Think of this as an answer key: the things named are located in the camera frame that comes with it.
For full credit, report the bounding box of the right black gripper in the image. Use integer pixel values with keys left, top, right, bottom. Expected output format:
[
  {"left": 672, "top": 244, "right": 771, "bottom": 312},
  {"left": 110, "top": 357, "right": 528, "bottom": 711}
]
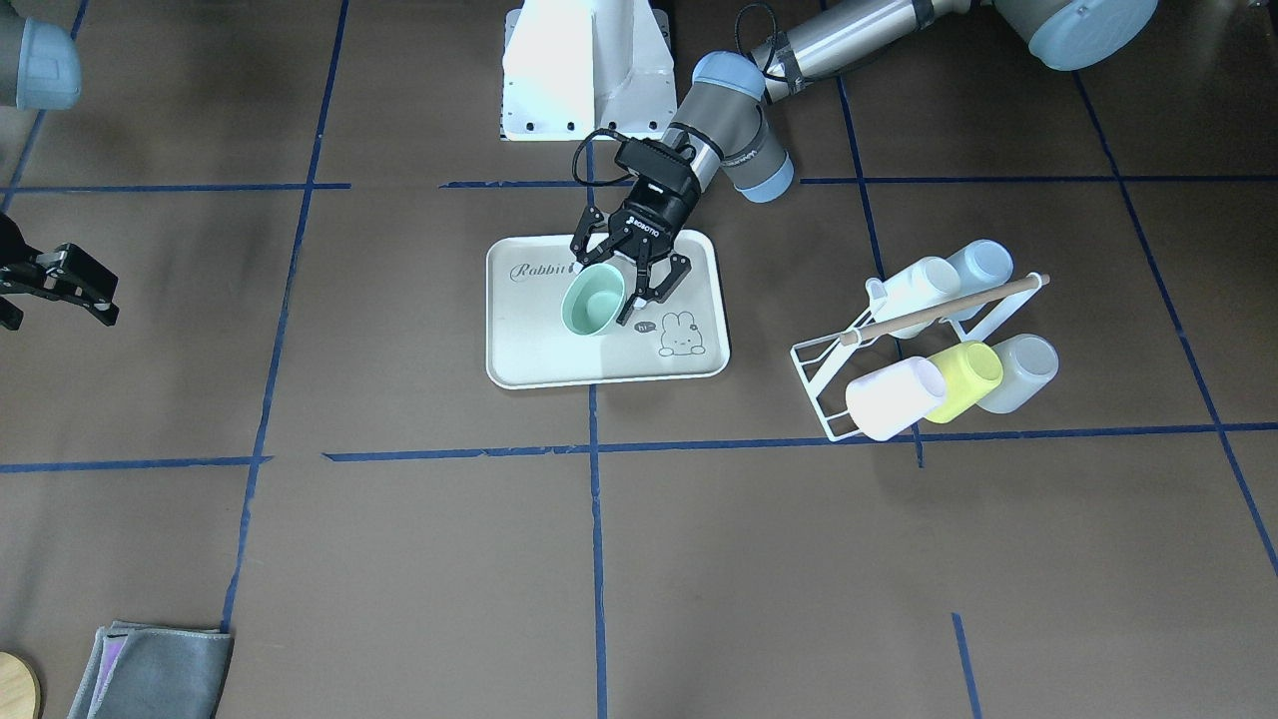
[{"left": 1, "top": 215, "right": 120, "bottom": 331}]

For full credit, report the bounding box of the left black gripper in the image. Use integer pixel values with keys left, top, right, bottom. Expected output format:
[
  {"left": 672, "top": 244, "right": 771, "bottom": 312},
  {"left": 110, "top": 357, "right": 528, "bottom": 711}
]
[{"left": 569, "top": 138, "right": 703, "bottom": 324}]

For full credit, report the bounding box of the green cup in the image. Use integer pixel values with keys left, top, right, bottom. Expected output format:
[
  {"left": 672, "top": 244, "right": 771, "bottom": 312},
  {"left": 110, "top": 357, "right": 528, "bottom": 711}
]
[{"left": 561, "top": 263, "right": 627, "bottom": 337}]

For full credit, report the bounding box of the beige rabbit tray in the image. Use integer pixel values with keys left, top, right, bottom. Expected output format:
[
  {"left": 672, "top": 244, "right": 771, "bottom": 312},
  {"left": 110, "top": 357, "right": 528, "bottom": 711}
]
[{"left": 484, "top": 231, "right": 731, "bottom": 388}]

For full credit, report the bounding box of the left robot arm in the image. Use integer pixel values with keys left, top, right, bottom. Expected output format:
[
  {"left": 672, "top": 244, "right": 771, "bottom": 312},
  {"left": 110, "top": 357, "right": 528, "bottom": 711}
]
[{"left": 569, "top": 1, "right": 973, "bottom": 328}]

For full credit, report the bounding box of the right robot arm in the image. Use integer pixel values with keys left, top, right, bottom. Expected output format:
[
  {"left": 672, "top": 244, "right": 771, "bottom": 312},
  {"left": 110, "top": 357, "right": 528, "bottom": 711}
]
[{"left": 1, "top": 1, "right": 120, "bottom": 331}]

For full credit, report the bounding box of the pink cup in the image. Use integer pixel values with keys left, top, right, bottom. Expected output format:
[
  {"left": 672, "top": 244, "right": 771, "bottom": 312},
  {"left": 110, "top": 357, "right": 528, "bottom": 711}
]
[{"left": 845, "top": 358, "right": 947, "bottom": 441}]

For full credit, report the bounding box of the white cream cup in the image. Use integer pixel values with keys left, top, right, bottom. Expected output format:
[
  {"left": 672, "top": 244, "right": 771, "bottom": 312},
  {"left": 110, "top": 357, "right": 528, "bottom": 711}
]
[{"left": 866, "top": 255, "right": 961, "bottom": 322}]

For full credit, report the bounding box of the blue cup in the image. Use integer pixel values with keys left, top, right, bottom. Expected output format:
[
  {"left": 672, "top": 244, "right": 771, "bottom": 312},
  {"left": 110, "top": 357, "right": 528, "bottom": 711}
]
[{"left": 947, "top": 238, "right": 1013, "bottom": 298}]

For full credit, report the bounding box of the yellow cup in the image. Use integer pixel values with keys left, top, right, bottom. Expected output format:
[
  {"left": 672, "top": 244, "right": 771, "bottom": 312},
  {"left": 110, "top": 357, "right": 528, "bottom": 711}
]
[{"left": 924, "top": 341, "right": 1005, "bottom": 423}]

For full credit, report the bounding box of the white cup rack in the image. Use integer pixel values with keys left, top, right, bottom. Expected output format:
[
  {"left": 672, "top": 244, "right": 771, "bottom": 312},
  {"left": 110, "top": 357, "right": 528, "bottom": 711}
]
[{"left": 789, "top": 272, "right": 1051, "bottom": 442}]

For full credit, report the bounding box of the grey cup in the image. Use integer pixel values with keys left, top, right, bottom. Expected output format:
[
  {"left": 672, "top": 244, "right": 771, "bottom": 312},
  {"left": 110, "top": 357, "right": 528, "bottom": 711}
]
[{"left": 976, "top": 335, "right": 1059, "bottom": 414}]

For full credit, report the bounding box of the grey folded cloth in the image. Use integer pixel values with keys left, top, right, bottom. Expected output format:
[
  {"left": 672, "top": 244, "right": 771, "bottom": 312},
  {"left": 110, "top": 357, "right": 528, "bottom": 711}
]
[{"left": 68, "top": 619, "right": 234, "bottom": 718}]

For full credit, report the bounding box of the wooden mug tree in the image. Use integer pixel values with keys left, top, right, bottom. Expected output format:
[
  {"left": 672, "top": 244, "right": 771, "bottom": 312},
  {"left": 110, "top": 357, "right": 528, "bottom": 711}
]
[{"left": 1, "top": 653, "right": 42, "bottom": 718}]

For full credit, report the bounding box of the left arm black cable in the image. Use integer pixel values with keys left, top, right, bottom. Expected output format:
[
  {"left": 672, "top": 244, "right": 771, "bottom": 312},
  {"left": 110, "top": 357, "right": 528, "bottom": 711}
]
[{"left": 571, "top": 128, "right": 700, "bottom": 189}]

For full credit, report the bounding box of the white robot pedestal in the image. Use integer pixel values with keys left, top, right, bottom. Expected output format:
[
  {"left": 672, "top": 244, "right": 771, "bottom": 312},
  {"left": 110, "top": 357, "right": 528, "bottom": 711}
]
[{"left": 498, "top": 1, "right": 677, "bottom": 142}]

